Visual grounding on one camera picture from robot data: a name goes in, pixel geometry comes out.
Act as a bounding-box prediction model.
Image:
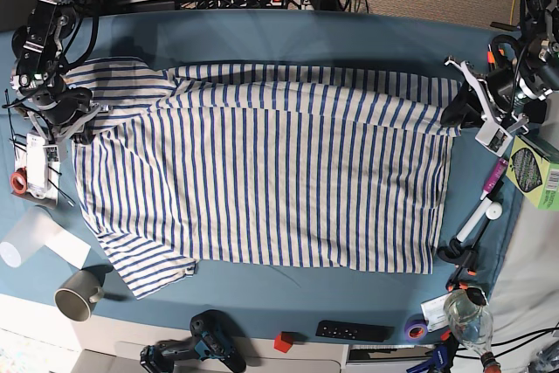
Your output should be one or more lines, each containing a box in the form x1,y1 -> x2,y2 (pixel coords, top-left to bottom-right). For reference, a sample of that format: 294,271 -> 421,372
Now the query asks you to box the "grey ceramic mug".
54,270 -> 105,322

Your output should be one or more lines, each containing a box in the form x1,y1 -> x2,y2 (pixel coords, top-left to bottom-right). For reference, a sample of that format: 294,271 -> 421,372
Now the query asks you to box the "white plastic box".
26,131 -> 49,199

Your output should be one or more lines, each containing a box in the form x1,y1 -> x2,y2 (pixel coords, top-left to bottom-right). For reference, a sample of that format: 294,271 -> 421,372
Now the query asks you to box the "white paper card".
420,294 -> 450,332

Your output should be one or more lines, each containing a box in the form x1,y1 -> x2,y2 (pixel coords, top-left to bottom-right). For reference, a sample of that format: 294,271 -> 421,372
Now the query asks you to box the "clear plastic bottle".
444,287 -> 501,373

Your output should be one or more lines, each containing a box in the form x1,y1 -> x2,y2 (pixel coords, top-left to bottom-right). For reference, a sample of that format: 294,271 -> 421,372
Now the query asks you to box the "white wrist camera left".
475,121 -> 514,157

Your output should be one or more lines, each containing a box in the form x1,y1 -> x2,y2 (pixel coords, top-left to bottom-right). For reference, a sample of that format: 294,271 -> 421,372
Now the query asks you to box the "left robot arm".
473,0 -> 558,128

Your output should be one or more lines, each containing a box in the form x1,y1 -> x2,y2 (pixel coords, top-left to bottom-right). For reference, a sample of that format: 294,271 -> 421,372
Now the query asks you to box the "green cardboard box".
506,133 -> 558,211

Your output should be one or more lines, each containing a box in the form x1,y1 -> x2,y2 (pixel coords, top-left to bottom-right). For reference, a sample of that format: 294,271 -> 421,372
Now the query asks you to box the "translucent white plastic cup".
0,205 -> 92,269

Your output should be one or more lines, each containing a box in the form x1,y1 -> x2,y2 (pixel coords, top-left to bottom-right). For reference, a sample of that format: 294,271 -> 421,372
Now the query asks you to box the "black remote control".
315,320 -> 394,342

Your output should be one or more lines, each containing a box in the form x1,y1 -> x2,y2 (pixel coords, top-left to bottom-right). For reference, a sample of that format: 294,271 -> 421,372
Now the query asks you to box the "white marker pen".
455,180 -> 503,243

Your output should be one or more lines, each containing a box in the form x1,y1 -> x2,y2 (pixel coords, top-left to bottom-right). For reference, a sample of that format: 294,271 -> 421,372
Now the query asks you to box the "black orange bar clamp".
437,211 -> 493,291

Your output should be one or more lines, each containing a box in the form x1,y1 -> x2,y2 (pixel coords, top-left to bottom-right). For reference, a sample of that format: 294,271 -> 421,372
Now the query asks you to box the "blue white striped T-shirt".
66,58 -> 460,298

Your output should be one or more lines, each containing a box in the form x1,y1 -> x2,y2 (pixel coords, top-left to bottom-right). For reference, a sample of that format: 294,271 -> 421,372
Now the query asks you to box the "purple glue tube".
480,157 -> 508,200

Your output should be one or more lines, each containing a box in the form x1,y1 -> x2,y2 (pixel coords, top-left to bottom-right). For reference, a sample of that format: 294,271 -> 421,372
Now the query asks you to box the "blue spring clamp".
406,330 -> 459,373

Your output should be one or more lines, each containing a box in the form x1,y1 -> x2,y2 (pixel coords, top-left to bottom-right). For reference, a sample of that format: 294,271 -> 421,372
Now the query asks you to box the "black cable tie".
3,88 -> 16,150

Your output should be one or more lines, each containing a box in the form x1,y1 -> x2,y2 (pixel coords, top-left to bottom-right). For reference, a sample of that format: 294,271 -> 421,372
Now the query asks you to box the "red tape roll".
10,168 -> 28,196

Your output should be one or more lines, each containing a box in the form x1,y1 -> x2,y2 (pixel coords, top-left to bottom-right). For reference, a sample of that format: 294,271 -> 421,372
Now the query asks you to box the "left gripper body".
445,56 -> 531,133

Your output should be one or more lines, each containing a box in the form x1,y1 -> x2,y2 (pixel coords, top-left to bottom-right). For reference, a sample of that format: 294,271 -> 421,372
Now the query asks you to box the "purple tape roll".
404,316 -> 429,342

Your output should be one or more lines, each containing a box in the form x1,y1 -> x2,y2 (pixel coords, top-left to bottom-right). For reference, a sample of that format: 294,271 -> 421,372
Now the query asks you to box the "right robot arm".
3,0 -> 100,144

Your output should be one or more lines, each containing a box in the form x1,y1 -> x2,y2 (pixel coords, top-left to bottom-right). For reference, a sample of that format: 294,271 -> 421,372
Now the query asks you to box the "black teal power drill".
140,310 -> 247,373

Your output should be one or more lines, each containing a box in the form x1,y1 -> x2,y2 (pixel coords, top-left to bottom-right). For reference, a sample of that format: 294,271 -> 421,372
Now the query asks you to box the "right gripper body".
28,87 -> 100,142

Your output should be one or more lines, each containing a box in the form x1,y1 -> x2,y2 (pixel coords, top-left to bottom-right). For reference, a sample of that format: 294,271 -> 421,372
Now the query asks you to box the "red cube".
273,331 -> 294,354

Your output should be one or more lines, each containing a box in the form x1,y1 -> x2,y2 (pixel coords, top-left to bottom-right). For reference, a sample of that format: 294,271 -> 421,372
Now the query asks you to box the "black small block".
523,100 -> 548,124

